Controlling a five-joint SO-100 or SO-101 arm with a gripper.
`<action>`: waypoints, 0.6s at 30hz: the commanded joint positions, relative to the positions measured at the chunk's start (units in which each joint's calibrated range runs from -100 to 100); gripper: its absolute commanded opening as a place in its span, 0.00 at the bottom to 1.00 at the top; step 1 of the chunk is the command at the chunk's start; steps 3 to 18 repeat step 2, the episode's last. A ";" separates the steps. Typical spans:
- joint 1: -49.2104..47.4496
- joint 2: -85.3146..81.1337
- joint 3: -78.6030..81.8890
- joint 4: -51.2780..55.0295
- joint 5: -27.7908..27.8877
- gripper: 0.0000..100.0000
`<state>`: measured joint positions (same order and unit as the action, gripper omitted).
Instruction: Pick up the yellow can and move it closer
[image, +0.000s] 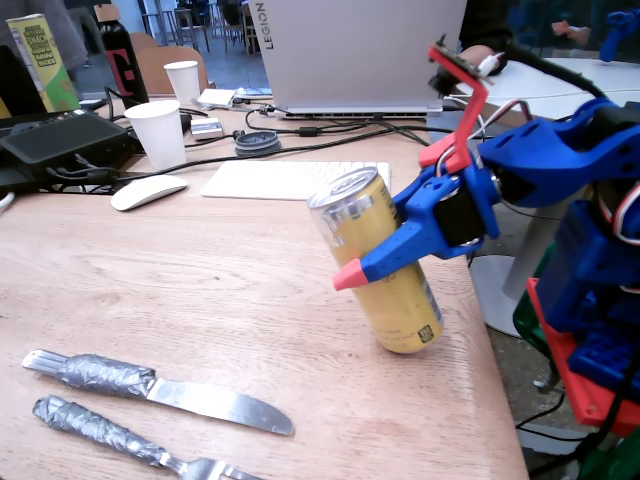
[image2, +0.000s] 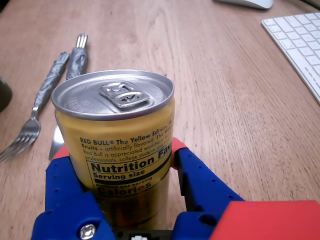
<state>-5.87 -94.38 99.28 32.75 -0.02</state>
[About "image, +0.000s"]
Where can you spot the small silver box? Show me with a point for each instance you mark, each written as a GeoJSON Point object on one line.
{"type": "Point", "coordinates": [207, 129]}

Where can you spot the black round lid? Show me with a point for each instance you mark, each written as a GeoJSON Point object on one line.
{"type": "Point", "coordinates": [257, 142]}

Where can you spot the red camera mount bracket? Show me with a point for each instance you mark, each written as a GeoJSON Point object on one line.
{"type": "Point", "coordinates": [472, 120]}

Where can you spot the yellow green snack box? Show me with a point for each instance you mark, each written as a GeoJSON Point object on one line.
{"type": "Point", "coordinates": [45, 65]}

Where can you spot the wooden chair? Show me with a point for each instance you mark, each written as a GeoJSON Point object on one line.
{"type": "Point", "coordinates": [152, 70]}

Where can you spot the white keyboard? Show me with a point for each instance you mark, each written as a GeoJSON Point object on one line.
{"type": "Point", "coordinates": [270, 180]}

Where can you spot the black laptop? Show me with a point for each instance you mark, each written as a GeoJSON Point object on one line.
{"type": "Point", "coordinates": [60, 137]}

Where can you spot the black camera board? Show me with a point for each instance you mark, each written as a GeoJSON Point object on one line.
{"type": "Point", "coordinates": [442, 82]}

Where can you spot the blue plastic object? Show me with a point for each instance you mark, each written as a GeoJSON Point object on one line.
{"type": "Point", "coordinates": [617, 35]}

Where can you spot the white paper cup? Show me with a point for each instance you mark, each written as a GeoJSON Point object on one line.
{"type": "Point", "coordinates": [184, 82]}
{"type": "Point", "coordinates": [157, 135]}

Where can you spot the red robot base plate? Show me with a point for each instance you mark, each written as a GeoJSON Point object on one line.
{"type": "Point", "coordinates": [585, 395]}

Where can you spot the grey Legion laptop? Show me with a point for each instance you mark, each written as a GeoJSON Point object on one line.
{"type": "Point", "coordinates": [350, 45]}

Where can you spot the black mesh laptop stand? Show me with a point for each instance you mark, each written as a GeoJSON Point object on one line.
{"type": "Point", "coordinates": [75, 187]}

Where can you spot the white flat box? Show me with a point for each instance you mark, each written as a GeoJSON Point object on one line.
{"type": "Point", "coordinates": [217, 96]}

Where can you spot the blue gripper black motor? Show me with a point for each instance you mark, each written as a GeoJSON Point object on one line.
{"type": "Point", "coordinates": [454, 218]}

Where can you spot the yellow drink can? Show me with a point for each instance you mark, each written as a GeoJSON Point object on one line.
{"type": "Point", "coordinates": [400, 310]}

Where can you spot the light blue booklet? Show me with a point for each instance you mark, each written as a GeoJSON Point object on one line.
{"type": "Point", "coordinates": [255, 92]}

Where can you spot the person in black shirt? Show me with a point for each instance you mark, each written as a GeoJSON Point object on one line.
{"type": "Point", "coordinates": [482, 22]}

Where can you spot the person in grey shirt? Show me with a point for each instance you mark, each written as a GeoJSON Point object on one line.
{"type": "Point", "coordinates": [70, 35]}

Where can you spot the black bottle pink letter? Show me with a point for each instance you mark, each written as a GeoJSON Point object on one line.
{"type": "Point", "coordinates": [122, 65]}

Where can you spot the white computer mouse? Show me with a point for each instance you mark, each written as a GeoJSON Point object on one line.
{"type": "Point", "coordinates": [150, 191]}

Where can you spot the bare person forearm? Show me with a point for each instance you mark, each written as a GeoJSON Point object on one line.
{"type": "Point", "coordinates": [475, 52]}

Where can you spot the green clamp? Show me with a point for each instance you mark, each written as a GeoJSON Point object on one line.
{"type": "Point", "coordinates": [615, 465]}
{"type": "Point", "coordinates": [530, 325]}

